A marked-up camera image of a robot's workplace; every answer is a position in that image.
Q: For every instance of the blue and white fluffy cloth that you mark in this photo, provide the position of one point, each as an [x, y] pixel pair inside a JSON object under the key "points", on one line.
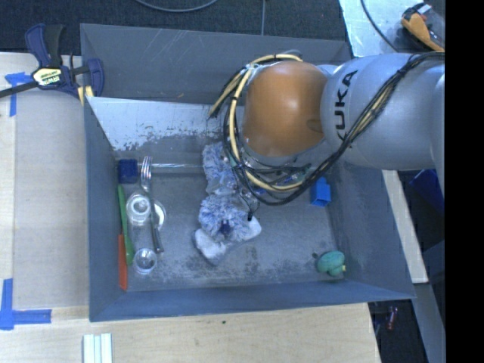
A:
{"points": [[223, 210]]}

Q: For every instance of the blue plastic box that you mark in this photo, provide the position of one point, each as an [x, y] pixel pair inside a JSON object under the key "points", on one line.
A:
{"points": [[320, 193]]}

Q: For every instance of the grey metal bin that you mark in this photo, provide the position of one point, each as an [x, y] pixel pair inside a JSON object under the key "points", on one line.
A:
{"points": [[287, 240]]}

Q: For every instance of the metal fork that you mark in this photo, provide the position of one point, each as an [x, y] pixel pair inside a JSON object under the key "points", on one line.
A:
{"points": [[146, 176]]}

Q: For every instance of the green toy duck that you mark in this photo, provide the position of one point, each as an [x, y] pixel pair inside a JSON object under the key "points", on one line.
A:
{"points": [[331, 262]]}

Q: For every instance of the clear glass bottle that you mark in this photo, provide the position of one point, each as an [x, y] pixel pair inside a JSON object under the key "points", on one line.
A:
{"points": [[138, 208]]}

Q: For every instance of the dark blue square block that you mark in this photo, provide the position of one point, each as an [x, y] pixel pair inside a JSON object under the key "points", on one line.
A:
{"points": [[127, 171]]}

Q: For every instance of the green flat stick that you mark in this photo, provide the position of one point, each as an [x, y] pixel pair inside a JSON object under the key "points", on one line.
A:
{"points": [[124, 218]]}

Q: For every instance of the orange flat stick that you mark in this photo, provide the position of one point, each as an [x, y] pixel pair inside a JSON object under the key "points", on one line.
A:
{"points": [[122, 267]]}

